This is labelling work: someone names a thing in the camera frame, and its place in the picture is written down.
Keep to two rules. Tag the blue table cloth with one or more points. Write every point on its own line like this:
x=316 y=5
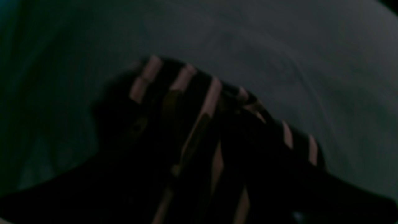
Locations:
x=328 y=67

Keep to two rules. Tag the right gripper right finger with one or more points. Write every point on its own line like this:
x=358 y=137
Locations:
x=282 y=180

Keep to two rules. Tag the navy white striped t-shirt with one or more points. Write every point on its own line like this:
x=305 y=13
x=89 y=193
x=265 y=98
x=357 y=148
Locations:
x=206 y=189

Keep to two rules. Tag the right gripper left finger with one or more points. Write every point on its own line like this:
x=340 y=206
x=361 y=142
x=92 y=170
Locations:
x=129 y=181

